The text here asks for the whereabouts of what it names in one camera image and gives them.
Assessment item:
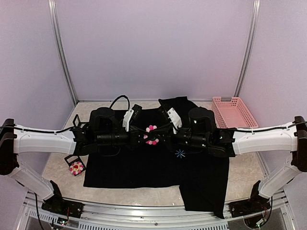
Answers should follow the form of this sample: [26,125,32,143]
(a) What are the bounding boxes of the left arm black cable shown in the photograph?
[0,95,132,135]

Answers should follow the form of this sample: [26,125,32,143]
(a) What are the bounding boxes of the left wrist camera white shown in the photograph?
[122,104,142,132]

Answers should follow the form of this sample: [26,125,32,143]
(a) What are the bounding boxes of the black t-shirt blue logo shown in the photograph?
[83,96,231,219]

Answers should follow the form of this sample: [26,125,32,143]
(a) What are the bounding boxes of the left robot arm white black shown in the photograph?
[0,105,143,218]

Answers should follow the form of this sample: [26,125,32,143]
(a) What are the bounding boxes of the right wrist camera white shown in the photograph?
[158,99,182,134]

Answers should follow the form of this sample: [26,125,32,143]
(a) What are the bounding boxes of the right aluminium frame post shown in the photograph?
[234,0,261,97]

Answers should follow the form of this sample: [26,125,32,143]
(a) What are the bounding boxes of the left aluminium frame post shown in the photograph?
[48,0,79,106]

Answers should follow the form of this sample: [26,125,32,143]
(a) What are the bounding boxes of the pink plastic basket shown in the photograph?
[212,97,259,128]

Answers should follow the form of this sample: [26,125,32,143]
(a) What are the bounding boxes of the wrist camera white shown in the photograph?
[158,99,182,134]
[122,104,142,132]

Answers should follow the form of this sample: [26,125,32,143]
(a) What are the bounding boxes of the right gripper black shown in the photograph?
[152,123,210,152]

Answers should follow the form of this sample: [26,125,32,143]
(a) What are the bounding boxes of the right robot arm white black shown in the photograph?
[155,105,307,217]

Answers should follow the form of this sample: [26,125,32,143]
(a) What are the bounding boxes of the front aluminium rail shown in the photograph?
[14,189,295,230]

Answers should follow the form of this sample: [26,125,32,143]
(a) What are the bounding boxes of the aluminium frame post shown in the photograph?
[234,0,261,97]
[48,0,79,106]

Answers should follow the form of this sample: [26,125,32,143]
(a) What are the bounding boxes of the flower brooch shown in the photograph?
[70,161,84,175]
[143,125,159,146]

